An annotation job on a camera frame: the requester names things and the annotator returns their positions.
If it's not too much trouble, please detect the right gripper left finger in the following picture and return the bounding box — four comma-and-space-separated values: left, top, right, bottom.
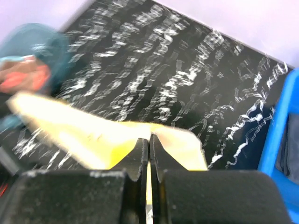
112, 139, 149, 224

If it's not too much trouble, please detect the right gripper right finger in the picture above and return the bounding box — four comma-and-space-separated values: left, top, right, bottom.
149, 134, 186, 224

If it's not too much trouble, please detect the yellow towel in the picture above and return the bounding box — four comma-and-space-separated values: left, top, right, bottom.
7, 92, 208, 224

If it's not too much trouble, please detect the dark grey-blue towel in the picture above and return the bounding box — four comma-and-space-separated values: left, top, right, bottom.
275, 113, 299, 184

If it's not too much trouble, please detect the blue plastic bin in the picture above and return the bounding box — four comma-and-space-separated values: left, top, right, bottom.
258, 69, 299, 224

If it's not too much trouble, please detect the brown towel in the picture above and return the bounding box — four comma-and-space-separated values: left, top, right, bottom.
0, 55, 51, 95

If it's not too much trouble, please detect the clear teal plastic bin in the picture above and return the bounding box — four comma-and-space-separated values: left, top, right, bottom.
0, 22, 78, 131

